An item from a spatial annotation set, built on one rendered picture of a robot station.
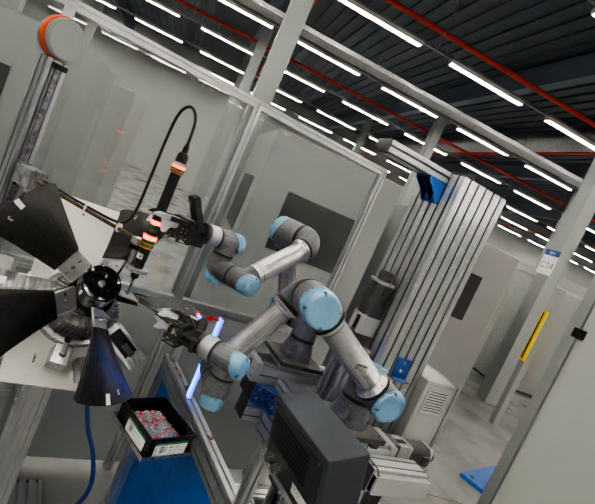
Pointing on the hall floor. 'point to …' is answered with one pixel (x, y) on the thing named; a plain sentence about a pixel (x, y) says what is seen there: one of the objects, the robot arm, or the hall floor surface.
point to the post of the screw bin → (120, 476)
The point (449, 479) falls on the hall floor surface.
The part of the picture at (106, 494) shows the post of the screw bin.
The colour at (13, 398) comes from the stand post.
